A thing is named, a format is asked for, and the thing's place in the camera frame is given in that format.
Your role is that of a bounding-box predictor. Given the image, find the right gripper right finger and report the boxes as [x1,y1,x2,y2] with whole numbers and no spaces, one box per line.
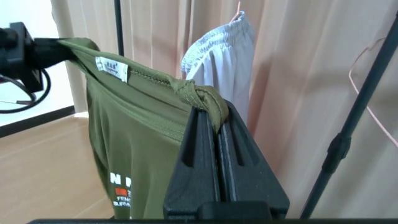
[220,101,290,218]

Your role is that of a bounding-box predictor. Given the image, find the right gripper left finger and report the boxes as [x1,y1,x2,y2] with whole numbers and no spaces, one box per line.
[163,107,220,218]

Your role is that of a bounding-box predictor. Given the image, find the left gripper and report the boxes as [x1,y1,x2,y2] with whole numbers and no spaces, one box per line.
[0,21,44,93]

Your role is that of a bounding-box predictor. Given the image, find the green garment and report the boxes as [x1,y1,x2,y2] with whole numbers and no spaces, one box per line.
[57,37,230,220]

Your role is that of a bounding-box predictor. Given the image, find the pale grey shorts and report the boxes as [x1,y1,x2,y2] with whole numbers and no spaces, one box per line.
[180,11,256,125]

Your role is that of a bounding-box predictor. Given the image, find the pink clothes hanger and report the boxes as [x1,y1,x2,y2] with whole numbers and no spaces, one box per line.
[229,1,243,23]
[348,37,398,149]

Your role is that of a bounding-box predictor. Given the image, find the black clothes rack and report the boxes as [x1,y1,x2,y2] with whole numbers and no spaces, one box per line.
[113,0,398,218]

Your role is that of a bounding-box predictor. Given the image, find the beige curtain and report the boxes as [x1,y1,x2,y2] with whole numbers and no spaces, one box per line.
[51,0,398,218]

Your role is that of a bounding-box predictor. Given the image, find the black cable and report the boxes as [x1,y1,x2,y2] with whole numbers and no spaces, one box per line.
[0,68,52,114]

